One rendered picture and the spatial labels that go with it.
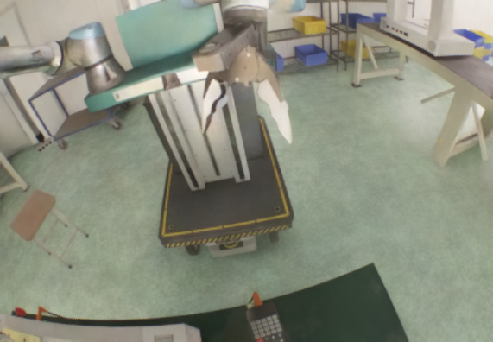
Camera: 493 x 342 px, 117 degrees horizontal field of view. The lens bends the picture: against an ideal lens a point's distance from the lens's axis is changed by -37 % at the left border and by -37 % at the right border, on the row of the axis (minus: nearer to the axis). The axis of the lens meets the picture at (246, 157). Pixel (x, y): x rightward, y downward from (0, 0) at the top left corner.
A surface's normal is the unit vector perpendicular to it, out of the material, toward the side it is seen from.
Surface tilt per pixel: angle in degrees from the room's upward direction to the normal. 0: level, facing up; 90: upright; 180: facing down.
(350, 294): 0
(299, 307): 0
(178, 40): 90
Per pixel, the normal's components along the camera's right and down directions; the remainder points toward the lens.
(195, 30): 0.12, 0.67
